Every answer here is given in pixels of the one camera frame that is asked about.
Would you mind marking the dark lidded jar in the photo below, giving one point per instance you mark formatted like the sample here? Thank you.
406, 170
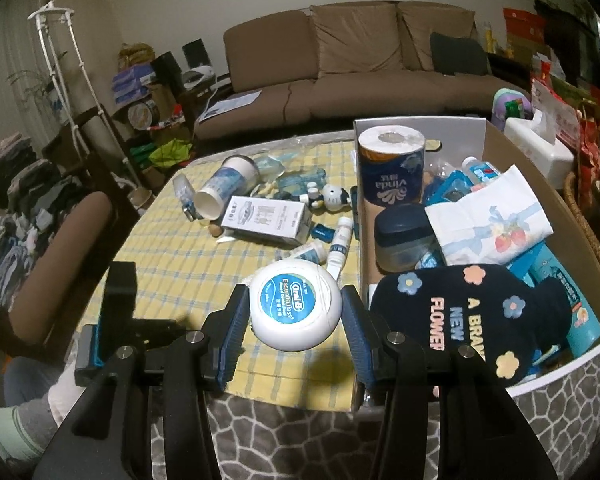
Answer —
404, 242

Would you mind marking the brown padded chair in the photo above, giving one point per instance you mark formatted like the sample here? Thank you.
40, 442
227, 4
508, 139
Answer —
55, 260

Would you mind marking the strawberry print tissue pack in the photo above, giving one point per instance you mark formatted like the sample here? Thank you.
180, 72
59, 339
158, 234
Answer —
490, 225

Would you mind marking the small clear bottle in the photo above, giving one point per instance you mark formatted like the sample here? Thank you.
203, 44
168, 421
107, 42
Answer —
182, 196

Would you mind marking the person's leg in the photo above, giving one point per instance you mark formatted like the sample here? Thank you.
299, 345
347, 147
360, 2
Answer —
25, 410

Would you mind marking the yellow plaid tablecloth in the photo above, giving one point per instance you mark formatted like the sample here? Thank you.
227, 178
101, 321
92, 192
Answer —
180, 270

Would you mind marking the teal blue tube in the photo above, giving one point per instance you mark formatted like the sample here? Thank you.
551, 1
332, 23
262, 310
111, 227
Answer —
565, 290

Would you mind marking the white rectangular carton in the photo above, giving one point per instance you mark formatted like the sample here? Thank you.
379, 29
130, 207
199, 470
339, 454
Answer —
266, 221

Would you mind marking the white standing rack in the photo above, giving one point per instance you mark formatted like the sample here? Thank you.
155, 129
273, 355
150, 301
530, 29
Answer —
60, 75

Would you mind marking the blue wrapped toilet paper roll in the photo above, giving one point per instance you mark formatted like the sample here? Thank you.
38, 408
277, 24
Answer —
391, 170

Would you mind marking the wicker basket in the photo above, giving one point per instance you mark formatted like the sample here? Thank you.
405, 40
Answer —
587, 230

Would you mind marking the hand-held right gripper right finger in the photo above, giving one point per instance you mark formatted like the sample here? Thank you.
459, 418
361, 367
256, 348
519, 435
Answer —
356, 335

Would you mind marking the small white medicine bottle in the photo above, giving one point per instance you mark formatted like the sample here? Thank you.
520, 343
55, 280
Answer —
342, 240
311, 252

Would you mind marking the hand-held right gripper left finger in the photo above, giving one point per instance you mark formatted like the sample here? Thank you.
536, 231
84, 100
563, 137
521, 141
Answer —
230, 335

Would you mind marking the white blue paper cup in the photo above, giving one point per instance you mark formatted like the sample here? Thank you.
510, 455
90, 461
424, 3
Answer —
225, 187

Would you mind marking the white tissue box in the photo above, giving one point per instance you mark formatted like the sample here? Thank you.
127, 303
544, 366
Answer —
540, 152

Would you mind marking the navy flower plush cover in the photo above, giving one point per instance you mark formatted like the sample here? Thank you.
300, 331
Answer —
470, 320

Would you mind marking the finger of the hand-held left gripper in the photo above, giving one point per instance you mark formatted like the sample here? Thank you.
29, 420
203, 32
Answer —
119, 290
89, 355

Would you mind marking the white round dental floss case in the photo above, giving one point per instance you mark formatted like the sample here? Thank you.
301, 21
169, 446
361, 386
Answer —
295, 305

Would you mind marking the purple plastic container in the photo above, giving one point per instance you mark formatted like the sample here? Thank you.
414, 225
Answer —
510, 105

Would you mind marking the green cloth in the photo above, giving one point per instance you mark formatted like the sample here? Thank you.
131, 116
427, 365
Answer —
170, 152

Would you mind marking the dark grey pillow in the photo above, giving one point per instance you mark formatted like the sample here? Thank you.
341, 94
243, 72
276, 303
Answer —
457, 55

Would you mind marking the white paper sheet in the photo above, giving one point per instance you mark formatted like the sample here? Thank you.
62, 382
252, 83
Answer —
230, 105

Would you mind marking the white cat figurine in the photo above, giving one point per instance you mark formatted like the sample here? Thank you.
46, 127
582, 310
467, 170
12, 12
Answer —
330, 196

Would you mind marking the clear plastic bag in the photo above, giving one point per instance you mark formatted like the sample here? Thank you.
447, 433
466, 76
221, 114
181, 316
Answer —
275, 166

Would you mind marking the brown sofa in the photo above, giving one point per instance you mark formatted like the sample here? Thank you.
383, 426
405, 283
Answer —
360, 85

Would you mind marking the round tin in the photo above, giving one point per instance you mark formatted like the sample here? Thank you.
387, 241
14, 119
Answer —
142, 112

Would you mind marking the large cardboard box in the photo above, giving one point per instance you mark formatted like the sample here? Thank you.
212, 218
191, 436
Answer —
555, 195

